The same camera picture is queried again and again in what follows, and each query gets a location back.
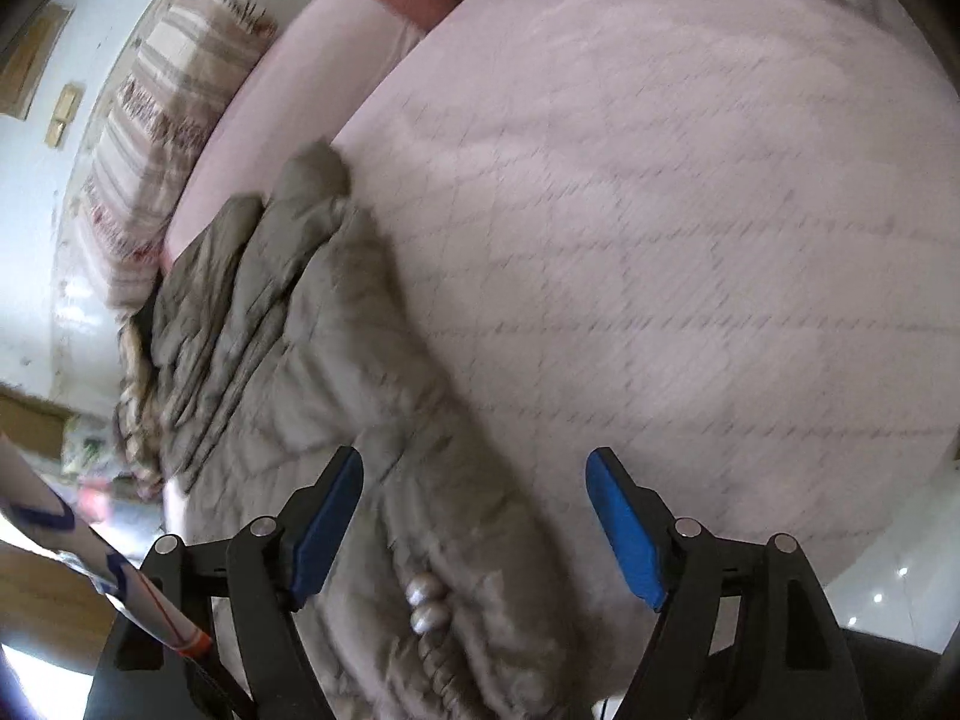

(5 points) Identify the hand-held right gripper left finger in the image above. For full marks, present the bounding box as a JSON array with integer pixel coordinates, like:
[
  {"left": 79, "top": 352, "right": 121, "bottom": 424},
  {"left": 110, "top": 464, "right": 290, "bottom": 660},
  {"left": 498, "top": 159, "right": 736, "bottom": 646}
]
[{"left": 82, "top": 446, "right": 365, "bottom": 720}]

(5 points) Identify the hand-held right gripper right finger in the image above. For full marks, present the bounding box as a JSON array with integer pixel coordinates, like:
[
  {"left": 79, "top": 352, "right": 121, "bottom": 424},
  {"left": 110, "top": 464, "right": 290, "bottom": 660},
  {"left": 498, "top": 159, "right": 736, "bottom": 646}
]
[{"left": 586, "top": 448, "right": 867, "bottom": 720}]

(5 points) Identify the olive hooded puffer jacket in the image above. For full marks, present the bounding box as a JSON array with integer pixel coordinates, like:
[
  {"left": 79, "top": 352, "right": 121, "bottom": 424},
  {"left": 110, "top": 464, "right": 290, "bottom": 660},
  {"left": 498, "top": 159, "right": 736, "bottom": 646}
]
[{"left": 116, "top": 139, "right": 601, "bottom": 720}]

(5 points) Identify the beige floral blanket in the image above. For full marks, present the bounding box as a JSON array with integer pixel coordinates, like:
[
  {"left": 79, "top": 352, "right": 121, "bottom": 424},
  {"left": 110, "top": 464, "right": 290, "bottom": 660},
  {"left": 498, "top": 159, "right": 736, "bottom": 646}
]
[{"left": 112, "top": 307, "right": 185, "bottom": 500}]

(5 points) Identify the pink quilted round bed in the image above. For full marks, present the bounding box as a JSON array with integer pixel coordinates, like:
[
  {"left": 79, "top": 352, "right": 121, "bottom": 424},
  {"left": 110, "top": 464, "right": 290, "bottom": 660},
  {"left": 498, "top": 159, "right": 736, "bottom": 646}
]
[{"left": 161, "top": 0, "right": 955, "bottom": 720}]

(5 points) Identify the striped floral pillow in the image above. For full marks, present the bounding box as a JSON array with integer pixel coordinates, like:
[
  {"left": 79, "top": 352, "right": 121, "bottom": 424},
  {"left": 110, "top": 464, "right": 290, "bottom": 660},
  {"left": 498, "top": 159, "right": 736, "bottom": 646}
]
[{"left": 56, "top": 0, "right": 280, "bottom": 310}]

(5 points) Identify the pink bolster cushion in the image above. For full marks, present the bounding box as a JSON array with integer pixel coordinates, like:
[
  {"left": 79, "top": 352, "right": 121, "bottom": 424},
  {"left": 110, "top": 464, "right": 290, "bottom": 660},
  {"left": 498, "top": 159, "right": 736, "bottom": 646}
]
[{"left": 161, "top": 0, "right": 481, "bottom": 271}]

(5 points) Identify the beige wall switch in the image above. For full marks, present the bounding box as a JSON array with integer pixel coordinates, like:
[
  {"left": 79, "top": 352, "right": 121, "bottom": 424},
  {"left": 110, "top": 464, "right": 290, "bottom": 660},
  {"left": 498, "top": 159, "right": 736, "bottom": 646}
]
[{"left": 45, "top": 82, "right": 85, "bottom": 149}]

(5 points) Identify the wooden wall frame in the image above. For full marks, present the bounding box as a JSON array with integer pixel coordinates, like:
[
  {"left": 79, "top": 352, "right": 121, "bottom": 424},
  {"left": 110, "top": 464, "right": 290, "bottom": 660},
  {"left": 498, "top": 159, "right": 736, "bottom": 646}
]
[{"left": 0, "top": 4, "right": 74, "bottom": 121}]

